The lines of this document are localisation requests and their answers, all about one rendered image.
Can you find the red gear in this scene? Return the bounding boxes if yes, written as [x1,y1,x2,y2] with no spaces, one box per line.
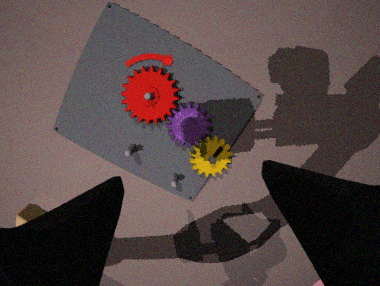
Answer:
[121,65,181,126]

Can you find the dark purple gear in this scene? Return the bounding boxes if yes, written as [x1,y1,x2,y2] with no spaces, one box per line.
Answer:
[166,100,213,148]

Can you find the yellow gear with black stripe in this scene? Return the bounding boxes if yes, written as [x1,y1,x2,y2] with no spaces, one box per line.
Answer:
[190,136,233,176]

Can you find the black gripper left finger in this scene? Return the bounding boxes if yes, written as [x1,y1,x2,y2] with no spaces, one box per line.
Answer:
[0,176,125,286]

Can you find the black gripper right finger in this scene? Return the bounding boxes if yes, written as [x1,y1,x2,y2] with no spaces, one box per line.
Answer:
[262,160,380,286]

